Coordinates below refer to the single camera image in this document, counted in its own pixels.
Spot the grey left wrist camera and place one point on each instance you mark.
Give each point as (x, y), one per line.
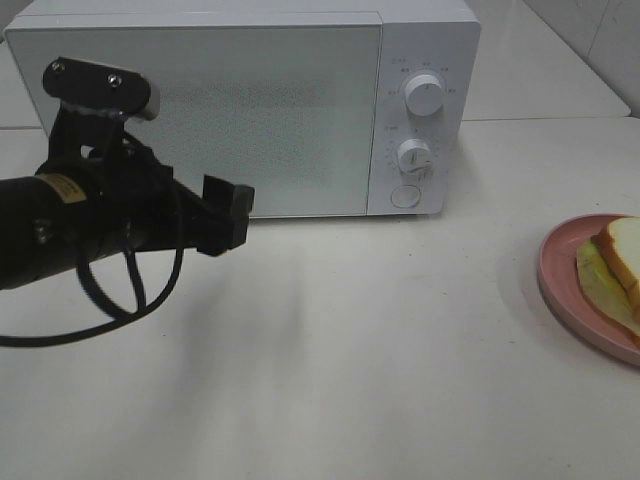
(100, 89)

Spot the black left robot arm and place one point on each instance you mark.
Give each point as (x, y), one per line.
(25, 202)

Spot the white microwave knob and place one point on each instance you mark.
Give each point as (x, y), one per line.
(414, 157)
(424, 94)

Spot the round door release button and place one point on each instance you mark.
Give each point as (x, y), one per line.
(406, 196)

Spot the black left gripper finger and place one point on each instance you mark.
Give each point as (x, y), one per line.
(226, 201)
(215, 236)

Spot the white bread sandwich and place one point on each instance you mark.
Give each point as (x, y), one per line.
(608, 273)

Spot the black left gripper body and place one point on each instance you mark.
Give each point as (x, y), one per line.
(112, 193)

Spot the white microwave oven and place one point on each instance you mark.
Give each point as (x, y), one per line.
(415, 36)

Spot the white microwave door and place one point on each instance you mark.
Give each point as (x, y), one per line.
(288, 111)

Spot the pink round plate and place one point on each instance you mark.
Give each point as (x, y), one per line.
(558, 282)

